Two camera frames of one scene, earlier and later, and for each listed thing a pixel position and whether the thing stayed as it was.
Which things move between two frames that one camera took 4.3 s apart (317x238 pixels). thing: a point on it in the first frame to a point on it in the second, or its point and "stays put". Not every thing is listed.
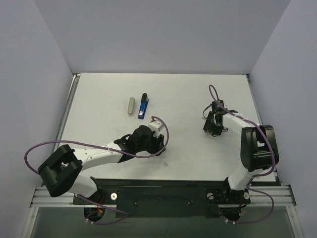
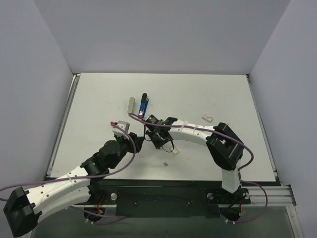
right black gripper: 211,124 to 156,135
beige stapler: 132,100 stays put
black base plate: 165,198 stays put
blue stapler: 144,99 stays put
